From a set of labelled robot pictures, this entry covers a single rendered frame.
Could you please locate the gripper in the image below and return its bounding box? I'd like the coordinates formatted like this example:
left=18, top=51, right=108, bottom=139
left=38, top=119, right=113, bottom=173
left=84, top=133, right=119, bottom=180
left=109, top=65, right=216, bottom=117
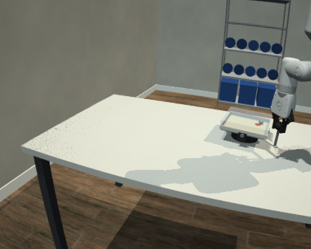
left=270, top=90, right=296, bottom=134

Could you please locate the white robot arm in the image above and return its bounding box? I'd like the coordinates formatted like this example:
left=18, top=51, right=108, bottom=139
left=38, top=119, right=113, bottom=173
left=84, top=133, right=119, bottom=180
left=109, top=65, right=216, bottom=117
left=278, top=3, right=311, bottom=94

